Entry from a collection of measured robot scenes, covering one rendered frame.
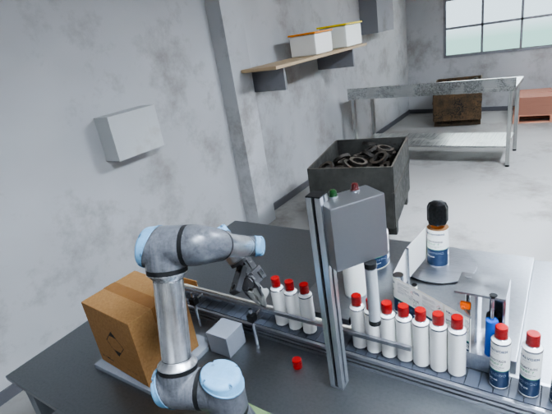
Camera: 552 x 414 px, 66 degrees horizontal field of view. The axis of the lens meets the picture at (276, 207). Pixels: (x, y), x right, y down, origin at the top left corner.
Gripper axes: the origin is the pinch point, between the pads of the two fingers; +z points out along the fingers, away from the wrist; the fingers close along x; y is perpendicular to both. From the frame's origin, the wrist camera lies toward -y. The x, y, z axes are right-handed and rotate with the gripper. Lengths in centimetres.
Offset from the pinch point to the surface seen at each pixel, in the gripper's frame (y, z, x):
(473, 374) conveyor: 1, 44, -63
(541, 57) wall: 783, 30, -39
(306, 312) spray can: -1.9, 7.5, -20.4
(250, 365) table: -19.2, 12.7, 0.7
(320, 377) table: -14.3, 25.6, -21.6
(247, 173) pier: 221, -63, 168
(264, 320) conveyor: -1.1, 5.7, 2.7
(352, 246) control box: -13, -11, -61
